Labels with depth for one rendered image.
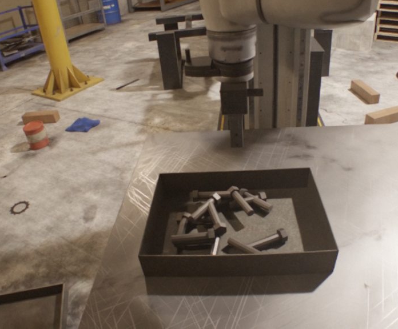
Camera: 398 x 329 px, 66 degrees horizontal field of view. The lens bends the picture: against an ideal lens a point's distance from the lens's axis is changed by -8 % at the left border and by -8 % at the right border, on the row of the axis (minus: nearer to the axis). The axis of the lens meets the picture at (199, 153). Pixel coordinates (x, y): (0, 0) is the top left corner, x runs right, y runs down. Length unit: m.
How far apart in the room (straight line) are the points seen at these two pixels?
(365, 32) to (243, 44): 4.57
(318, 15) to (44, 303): 1.69
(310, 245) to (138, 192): 0.41
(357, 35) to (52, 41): 4.05
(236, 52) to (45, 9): 3.76
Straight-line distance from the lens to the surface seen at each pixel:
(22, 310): 1.86
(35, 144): 3.13
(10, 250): 2.21
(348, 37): 5.16
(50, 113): 3.56
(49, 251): 2.06
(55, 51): 4.32
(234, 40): 0.58
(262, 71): 1.79
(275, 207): 0.73
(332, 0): 0.50
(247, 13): 0.55
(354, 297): 0.61
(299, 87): 1.80
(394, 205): 0.80
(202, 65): 0.61
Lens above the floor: 1.36
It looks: 33 degrees down
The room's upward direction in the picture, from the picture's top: 6 degrees counter-clockwise
